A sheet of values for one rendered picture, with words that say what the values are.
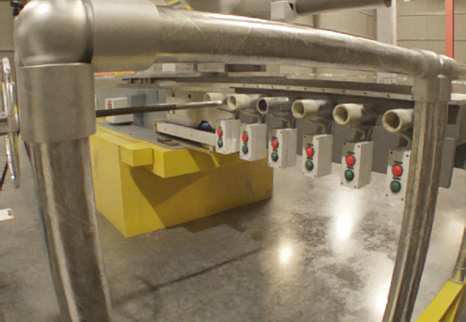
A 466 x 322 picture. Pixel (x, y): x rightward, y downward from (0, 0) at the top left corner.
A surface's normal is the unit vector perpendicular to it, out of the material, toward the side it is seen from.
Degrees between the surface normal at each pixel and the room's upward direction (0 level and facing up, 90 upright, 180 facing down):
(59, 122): 90
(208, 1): 90
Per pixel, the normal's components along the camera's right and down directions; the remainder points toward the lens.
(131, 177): 0.63, 0.15
